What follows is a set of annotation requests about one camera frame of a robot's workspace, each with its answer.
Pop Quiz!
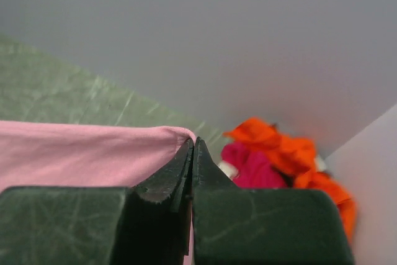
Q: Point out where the magenta t shirt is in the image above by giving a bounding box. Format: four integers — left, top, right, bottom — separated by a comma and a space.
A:
221, 141, 288, 189

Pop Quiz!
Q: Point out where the orange t shirt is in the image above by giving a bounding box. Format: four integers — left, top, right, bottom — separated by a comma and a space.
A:
224, 118, 357, 240

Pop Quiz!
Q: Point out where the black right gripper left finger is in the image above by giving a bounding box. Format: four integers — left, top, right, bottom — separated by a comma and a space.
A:
1, 140, 193, 264

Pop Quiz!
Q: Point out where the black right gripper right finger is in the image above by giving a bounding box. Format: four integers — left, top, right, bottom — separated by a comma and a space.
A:
192, 138, 354, 264

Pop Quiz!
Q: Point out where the light pink t shirt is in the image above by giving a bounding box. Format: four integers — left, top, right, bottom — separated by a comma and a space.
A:
1, 121, 195, 264

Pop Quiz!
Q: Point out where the cream white t shirt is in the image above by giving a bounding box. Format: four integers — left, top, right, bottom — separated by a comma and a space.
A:
218, 160, 238, 180

